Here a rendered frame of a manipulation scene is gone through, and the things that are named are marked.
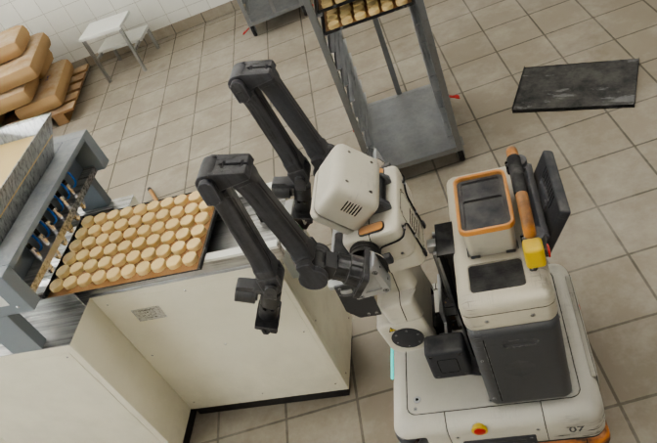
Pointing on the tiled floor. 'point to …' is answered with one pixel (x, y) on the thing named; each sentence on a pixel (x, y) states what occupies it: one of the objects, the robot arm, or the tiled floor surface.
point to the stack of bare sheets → (578, 86)
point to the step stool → (115, 38)
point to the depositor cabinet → (87, 382)
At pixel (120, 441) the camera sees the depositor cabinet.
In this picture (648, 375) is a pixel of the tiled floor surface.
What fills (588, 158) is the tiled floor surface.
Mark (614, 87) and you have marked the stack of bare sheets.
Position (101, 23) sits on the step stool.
